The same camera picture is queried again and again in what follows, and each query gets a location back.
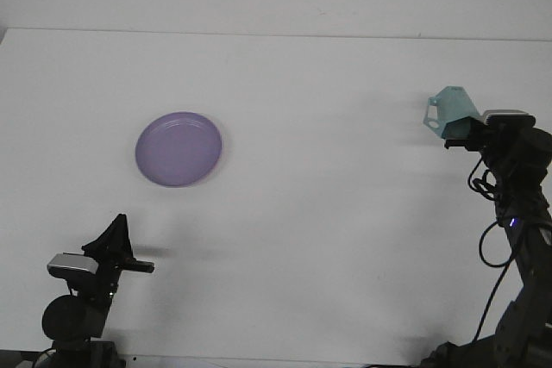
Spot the pale blue hexagonal cup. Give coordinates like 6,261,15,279
421,85,482,141

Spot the pale purple round plate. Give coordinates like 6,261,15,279
135,110,224,189

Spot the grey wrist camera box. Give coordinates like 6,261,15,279
47,253,100,278
480,109,537,129

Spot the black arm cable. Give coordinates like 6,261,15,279
467,156,521,341

